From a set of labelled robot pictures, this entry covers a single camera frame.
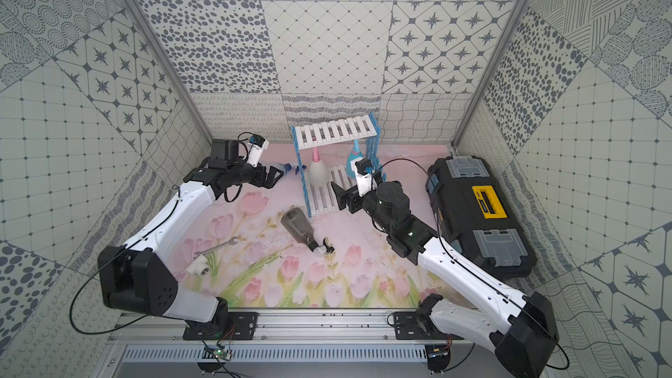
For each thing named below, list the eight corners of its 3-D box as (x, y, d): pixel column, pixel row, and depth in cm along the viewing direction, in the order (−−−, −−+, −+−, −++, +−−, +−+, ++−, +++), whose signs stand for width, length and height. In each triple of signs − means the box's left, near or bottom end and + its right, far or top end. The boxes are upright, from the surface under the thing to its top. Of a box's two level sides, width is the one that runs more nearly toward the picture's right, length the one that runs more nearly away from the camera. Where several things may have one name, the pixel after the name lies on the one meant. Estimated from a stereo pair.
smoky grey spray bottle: (281, 223, 96) (278, 217, 92) (297, 210, 100) (295, 204, 96) (318, 265, 87) (317, 259, 83) (335, 249, 90) (335, 243, 86)
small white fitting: (189, 275, 85) (185, 272, 83) (195, 259, 88) (191, 255, 86) (208, 275, 85) (204, 272, 83) (213, 259, 89) (209, 255, 86)
